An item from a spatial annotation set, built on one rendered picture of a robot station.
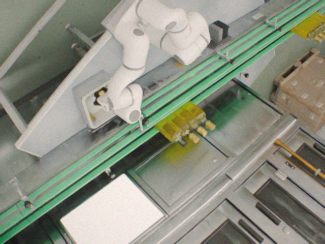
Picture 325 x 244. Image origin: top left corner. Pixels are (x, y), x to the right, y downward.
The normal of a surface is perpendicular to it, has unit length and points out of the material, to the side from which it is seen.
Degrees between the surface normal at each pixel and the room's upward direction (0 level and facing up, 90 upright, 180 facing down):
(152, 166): 90
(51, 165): 90
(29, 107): 90
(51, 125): 0
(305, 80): 82
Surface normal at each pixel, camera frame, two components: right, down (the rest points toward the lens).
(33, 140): 0.66, 0.56
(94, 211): -0.06, -0.63
